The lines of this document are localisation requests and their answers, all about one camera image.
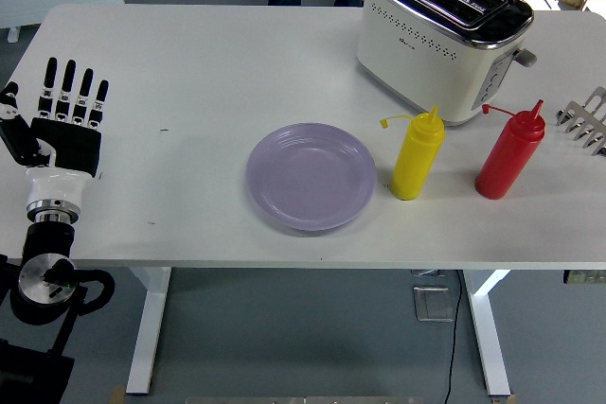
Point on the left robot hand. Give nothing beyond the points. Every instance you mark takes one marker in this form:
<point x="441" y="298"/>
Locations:
<point x="66" y="148"/>

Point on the grey toaster lever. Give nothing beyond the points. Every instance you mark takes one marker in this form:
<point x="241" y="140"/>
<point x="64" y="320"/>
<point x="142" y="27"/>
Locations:
<point x="526" y="57"/>

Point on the purple round plate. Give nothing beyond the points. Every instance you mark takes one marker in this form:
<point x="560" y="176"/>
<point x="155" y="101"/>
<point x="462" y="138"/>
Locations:
<point x="310" y="177"/>

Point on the metal floor socket plate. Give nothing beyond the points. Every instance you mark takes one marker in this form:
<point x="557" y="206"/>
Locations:
<point x="432" y="304"/>

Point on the metal toast rack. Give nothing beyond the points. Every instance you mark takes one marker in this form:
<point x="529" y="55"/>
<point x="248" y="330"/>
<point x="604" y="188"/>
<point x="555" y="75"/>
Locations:
<point x="587" y="115"/>

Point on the white table leg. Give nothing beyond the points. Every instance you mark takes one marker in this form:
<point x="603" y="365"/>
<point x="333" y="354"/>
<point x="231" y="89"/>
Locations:
<point x="487" y="328"/>
<point x="149" y="328"/>

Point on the white and chrome toaster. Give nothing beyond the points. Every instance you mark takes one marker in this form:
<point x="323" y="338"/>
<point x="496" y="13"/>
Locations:
<point x="426" y="58"/>

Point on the red squeeze bottle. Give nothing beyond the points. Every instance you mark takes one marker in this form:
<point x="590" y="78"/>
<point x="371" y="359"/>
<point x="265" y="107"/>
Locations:
<point x="509" y="158"/>

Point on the yellow squeeze bottle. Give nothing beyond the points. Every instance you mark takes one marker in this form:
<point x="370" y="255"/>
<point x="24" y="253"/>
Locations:
<point x="416" y="158"/>

